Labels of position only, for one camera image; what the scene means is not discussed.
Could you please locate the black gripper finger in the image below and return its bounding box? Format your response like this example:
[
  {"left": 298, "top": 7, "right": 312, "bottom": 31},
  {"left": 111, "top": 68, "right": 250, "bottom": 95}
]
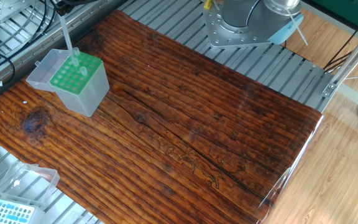
[
  {"left": 50, "top": 0, "right": 64, "bottom": 17},
  {"left": 62, "top": 0, "right": 75, "bottom": 16}
]

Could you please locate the clear large pipette tip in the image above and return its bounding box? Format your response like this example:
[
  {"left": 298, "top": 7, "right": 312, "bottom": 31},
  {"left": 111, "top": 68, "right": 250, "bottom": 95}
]
[{"left": 58, "top": 14, "right": 75, "bottom": 60}]

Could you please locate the green-topped large tip holder box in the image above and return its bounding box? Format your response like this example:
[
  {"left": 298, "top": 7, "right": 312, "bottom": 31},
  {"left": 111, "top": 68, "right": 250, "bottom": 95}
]
[{"left": 25, "top": 48, "right": 111, "bottom": 118}]

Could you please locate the small pipette tip box, clear lid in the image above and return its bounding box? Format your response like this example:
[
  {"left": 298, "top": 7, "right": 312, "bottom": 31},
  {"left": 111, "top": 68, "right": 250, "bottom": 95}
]
[{"left": 0, "top": 161, "right": 61, "bottom": 224}]

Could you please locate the silver perforated metal plate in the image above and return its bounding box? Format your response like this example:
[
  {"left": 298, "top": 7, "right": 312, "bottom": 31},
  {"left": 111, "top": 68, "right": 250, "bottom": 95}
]
[{"left": 0, "top": 0, "right": 35, "bottom": 24}]

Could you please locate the brown wooden board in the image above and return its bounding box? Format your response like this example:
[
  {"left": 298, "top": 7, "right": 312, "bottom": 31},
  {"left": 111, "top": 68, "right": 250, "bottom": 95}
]
[{"left": 0, "top": 9, "right": 323, "bottom": 224}]

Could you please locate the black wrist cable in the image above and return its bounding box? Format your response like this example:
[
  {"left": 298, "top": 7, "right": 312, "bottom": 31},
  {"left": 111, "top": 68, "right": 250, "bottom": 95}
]
[{"left": 62, "top": 0, "right": 101, "bottom": 6}]

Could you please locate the black cable pair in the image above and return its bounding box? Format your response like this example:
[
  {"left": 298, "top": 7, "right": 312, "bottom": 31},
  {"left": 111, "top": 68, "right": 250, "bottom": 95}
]
[{"left": 26, "top": 0, "right": 57, "bottom": 44}]

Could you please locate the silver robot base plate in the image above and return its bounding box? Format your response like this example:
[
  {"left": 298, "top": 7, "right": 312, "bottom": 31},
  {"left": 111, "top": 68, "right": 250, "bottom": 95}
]
[{"left": 202, "top": 7, "right": 276, "bottom": 49}]

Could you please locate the white cable tie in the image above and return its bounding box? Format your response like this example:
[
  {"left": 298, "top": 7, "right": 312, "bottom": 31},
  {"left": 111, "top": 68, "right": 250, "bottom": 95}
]
[{"left": 287, "top": 9, "right": 310, "bottom": 47}]

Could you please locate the thin black cable bundle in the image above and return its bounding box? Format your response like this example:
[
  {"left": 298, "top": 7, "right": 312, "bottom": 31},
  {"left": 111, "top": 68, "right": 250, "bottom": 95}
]
[{"left": 323, "top": 6, "right": 358, "bottom": 72}]

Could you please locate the aluminium frame post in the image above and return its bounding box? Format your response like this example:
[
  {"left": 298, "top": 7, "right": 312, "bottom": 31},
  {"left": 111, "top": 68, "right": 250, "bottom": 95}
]
[{"left": 321, "top": 18, "right": 358, "bottom": 98}]

